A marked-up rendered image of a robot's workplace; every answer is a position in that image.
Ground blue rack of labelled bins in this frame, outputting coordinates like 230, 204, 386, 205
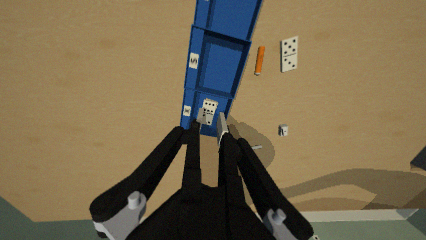
180, 0, 262, 137

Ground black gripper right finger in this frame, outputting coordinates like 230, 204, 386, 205
216, 112, 314, 240

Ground white domino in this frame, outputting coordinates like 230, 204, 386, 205
202, 99, 217, 125
280, 36, 298, 72

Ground orange battery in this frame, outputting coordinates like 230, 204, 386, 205
255, 46, 265, 75

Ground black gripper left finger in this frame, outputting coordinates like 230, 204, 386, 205
89, 108, 204, 240

